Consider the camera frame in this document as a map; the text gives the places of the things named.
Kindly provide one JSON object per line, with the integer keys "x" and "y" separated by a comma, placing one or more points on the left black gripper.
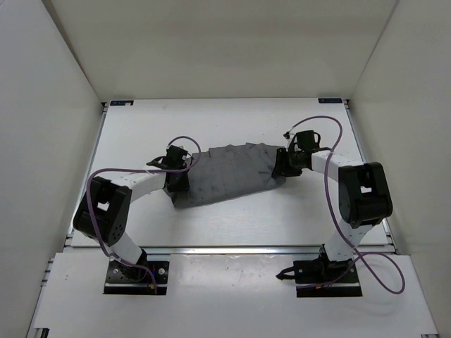
{"x": 183, "y": 186}

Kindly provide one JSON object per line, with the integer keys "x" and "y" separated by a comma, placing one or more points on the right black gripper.
{"x": 282, "y": 170}

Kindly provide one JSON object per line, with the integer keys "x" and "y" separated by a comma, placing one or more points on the grey pleated skirt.
{"x": 228, "y": 172}

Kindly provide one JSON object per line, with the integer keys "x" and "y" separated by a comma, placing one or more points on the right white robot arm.
{"x": 363, "y": 195}

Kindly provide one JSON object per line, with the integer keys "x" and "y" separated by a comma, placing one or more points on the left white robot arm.
{"x": 103, "y": 212}

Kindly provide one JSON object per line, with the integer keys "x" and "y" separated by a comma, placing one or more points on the right corner label sticker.
{"x": 330, "y": 100}

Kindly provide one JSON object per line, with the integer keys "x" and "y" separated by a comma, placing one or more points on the corner label sticker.
{"x": 330, "y": 100}
{"x": 121, "y": 103}

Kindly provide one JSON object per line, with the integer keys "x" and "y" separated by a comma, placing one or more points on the left corner label sticker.
{"x": 121, "y": 103}

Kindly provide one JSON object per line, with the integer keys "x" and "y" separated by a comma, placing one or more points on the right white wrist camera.
{"x": 289, "y": 136}

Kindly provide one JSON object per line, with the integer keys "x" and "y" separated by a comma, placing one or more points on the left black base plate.
{"x": 122, "y": 280}

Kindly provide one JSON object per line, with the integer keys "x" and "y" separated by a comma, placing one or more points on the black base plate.
{"x": 122, "y": 280}
{"x": 322, "y": 278}

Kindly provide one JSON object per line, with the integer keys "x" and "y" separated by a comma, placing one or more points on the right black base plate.
{"x": 322, "y": 278}

